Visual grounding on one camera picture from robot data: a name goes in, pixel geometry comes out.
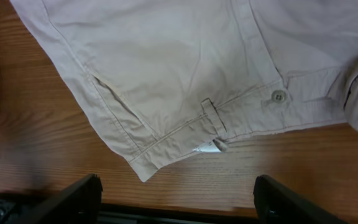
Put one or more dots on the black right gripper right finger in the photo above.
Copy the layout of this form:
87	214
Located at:
277	204

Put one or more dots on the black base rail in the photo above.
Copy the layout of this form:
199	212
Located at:
12	206

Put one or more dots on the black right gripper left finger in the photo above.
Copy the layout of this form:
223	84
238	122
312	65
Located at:
78	203

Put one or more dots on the beige cotton shorts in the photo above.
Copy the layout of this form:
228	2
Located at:
161	81

